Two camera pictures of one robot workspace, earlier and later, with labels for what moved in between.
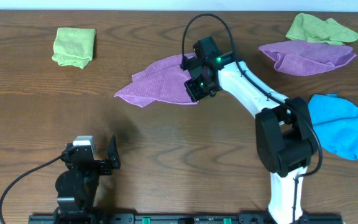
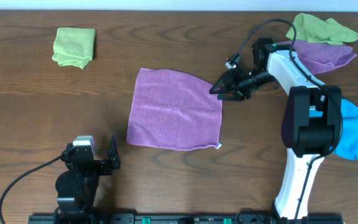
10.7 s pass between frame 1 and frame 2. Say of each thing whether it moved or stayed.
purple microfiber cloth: moved
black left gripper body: stayed
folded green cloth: stayed
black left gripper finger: stayed
